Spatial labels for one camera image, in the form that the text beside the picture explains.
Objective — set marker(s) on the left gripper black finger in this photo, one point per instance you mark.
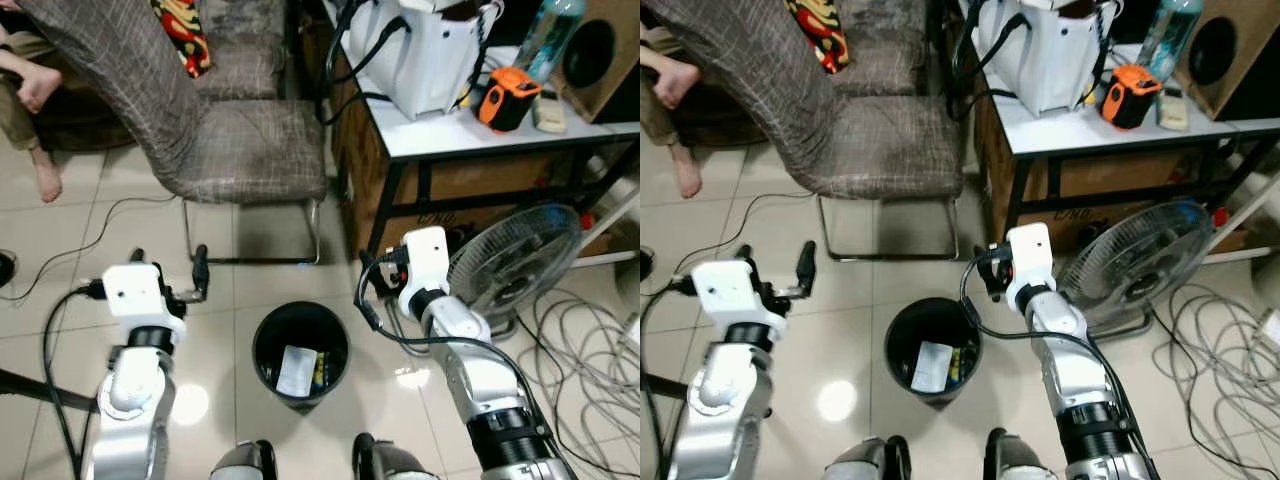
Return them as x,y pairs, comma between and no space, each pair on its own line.
806,266
137,257
201,270
744,254

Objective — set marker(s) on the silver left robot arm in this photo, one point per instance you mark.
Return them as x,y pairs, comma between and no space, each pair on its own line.
130,400
720,400

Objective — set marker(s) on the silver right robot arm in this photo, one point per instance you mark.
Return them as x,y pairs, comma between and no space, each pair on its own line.
480,375
1075,370

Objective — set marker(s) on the black round rubbish bin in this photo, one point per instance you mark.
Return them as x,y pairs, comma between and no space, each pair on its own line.
270,350
900,345

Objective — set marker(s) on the small black round object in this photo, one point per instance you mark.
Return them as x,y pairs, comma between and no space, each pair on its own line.
5,268
646,264

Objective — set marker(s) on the person's bare foot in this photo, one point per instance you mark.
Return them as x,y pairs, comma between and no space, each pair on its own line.
47,178
40,90
677,85
687,172

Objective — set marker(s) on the yellow dark wrapper piece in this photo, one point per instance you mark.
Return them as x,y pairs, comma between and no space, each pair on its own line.
321,368
957,366

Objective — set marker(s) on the white paper scrap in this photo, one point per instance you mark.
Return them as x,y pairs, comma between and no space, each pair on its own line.
296,372
932,368

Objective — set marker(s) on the printed brown cardboard box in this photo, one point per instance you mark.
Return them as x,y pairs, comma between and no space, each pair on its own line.
480,185
1110,180

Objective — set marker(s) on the grey floor fan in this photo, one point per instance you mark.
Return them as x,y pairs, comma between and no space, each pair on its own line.
1135,255
515,255

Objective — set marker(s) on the grey fabric covered chair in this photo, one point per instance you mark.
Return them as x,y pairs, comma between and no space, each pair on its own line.
880,45
880,140
245,50
250,145

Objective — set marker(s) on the white slanted pipe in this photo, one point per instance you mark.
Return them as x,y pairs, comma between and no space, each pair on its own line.
615,215
1250,205

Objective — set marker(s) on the black bar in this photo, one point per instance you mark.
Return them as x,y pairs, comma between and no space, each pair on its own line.
40,390
660,386

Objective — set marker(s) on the small red knob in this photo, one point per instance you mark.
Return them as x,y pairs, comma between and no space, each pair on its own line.
1220,217
587,220

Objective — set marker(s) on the robot left leg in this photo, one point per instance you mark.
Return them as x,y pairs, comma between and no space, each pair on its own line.
245,462
865,460

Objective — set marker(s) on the robot leg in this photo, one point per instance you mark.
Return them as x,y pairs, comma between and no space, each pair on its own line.
865,460
392,460
245,462
1020,458

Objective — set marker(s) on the person's leg in khaki trousers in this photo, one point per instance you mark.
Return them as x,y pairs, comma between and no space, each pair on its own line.
652,100
12,110

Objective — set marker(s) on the robot right leg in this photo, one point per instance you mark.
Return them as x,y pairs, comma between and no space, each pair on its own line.
1020,458
392,460

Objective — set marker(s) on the orange and black device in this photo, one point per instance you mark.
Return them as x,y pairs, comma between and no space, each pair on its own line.
508,100
1130,98

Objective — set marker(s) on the red yellow black patterned cloth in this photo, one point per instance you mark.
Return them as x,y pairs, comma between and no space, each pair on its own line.
182,35
820,32

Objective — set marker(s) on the wooden speaker box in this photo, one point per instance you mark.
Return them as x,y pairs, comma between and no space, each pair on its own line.
605,55
1230,50

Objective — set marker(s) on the clear bluish plastic bottle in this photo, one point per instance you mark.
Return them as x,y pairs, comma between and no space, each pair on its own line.
1170,38
548,40

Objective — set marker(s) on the white power strip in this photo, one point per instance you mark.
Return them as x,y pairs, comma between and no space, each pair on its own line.
1272,328

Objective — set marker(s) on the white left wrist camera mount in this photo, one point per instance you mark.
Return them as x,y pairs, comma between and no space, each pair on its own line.
730,290
135,290

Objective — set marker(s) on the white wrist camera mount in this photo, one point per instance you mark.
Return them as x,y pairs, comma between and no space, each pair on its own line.
425,265
730,290
1030,260
135,290

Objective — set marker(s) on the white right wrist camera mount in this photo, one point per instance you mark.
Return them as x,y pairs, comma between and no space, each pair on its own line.
1030,260
425,265

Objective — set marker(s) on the white table with black frame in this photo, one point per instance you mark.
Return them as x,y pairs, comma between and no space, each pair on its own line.
440,138
1070,132

